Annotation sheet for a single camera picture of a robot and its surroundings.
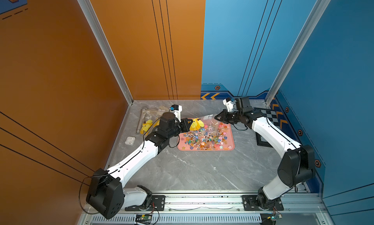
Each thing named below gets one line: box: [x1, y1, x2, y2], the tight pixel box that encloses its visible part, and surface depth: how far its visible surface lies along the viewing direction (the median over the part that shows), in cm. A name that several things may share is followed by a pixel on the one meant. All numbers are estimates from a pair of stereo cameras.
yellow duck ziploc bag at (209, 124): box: [189, 114, 223, 137], surface depth 83 cm
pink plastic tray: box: [177, 117, 236, 151], surface depth 96 cm
